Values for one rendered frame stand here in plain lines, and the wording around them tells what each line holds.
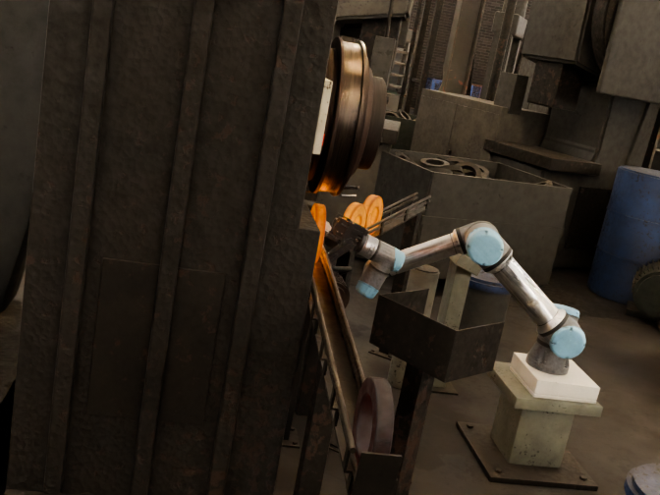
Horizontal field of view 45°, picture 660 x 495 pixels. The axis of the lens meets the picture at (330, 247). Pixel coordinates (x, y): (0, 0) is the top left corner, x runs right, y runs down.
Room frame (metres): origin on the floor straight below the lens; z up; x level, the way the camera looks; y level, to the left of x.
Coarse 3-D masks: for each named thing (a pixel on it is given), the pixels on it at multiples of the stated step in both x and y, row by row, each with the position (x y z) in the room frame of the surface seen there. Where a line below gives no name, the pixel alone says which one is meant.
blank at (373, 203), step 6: (366, 198) 3.02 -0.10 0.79; (372, 198) 3.02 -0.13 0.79; (378, 198) 3.05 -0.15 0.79; (366, 204) 3.00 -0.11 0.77; (372, 204) 3.01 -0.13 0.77; (378, 204) 3.06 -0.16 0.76; (366, 210) 2.99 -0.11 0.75; (372, 210) 3.02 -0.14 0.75; (378, 210) 3.08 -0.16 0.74; (366, 216) 2.98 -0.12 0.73; (372, 216) 3.08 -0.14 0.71; (378, 216) 3.08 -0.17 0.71; (366, 222) 2.99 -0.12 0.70; (372, 222) 3.06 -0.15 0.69; (372, 228) 3.05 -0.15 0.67
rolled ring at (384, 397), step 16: (368, 384) 1.40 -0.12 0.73; (384, 384) 1.37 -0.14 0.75; (368, 400) 1.43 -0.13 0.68; (384, 400) 1.33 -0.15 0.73; (368, 416) 1.44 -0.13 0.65; (384, 416) 1.31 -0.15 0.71; (368, 432) 1.43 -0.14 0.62; (384, 432) 1.29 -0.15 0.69; (368, 448) 1.31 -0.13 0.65; (384, 448) 1.29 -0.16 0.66
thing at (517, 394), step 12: (492, 372) 2.76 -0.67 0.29; (504, 372) 2.74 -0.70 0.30; (504, 384) 2.64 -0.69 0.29; (516, 384) 2.64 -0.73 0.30; (516, 396) 2.54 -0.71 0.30; (528, 396) 2.56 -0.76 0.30; (516, 408) 2.53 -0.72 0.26; (528, 408) 2.53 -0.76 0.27; (540, 408) 2.54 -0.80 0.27; (552, 408) 2.55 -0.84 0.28; (564, 408) 2.56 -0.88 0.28; (576, 408) 2.56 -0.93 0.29; (588, 408) 2.57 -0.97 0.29; (600, 408) 2.58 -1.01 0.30
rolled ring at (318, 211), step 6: (318, 204) 2.44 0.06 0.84; (312, 210) 2.47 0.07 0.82; (318, 210) 2.40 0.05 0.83; (324, 210) 2.41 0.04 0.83; (318, 216) 2.39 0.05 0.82; (324, 216) 2.39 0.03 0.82; (318, 222) 2.37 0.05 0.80; (324, 222) 2.38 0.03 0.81; (324, 228) 2.37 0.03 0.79; (324, 234) 2.37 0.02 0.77; (318, 246) 2.36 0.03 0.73; (318, 252) 2.37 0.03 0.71; (318, 258) 2.39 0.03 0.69
